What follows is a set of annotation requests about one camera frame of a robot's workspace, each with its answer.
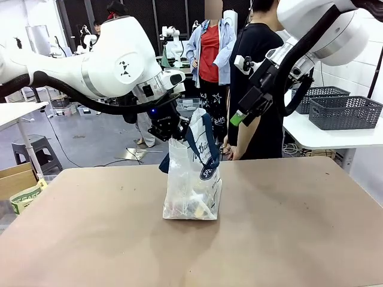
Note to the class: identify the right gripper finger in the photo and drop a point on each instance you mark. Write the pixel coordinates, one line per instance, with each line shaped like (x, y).
(236, 118)
(250, 120)

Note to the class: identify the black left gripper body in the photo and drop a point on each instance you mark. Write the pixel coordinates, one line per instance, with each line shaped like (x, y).
(164, 115)

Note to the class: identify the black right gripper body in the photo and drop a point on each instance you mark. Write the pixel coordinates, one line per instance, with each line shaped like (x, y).
(258, 92)

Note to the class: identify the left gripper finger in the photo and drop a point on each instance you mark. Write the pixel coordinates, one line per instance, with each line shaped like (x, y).
(161, 134)
(183, 128)

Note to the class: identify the person's right forearm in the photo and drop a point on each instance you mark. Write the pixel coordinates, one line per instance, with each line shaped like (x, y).
(246, 134)

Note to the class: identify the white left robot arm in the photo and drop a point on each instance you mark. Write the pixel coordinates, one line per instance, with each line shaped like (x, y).
(104, 59)

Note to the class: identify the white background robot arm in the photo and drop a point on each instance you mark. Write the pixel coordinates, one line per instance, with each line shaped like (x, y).
(172, 39)
(88, 40)

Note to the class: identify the green printed paper bag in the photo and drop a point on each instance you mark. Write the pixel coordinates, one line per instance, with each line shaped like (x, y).
(25, 197)

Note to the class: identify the person's right hand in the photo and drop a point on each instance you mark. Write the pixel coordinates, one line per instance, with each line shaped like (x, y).
(233, 152)

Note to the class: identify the clear storage box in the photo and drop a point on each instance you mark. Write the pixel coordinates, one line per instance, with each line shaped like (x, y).
(85, 110)
(188, 104)

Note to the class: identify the person in black t-shirt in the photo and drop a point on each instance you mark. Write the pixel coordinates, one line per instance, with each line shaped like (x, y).
(263, 45)

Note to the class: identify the person in red shirt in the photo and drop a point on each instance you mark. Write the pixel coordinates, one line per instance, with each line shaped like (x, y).
(209, 45)

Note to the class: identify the white side table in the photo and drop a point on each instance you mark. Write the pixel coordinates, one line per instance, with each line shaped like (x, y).
(329, 137)

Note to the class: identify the black storage crate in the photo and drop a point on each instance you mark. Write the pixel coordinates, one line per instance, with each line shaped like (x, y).
(60, 101)

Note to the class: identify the background person in black shirt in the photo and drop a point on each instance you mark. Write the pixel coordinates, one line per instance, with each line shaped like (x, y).
(97, 27)

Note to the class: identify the mannequin in cream jacket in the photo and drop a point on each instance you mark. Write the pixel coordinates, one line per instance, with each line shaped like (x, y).
(118, 7)

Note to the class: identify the grey plastic stool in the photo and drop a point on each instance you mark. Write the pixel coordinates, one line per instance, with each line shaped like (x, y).
(39, 143)

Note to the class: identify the white table with leg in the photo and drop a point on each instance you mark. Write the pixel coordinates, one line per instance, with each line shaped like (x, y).
(18, 112)

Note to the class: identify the white board panel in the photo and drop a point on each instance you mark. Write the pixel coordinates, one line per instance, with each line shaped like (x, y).
(37, 39)

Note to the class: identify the brown cardboard box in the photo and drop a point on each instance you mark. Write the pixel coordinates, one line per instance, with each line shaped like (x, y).
(15, 179)

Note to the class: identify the metal mannequin base plate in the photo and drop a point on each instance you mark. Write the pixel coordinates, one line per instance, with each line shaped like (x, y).
(136, 153)

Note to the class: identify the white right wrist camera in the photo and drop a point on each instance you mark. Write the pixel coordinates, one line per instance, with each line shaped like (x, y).
(242, 63)

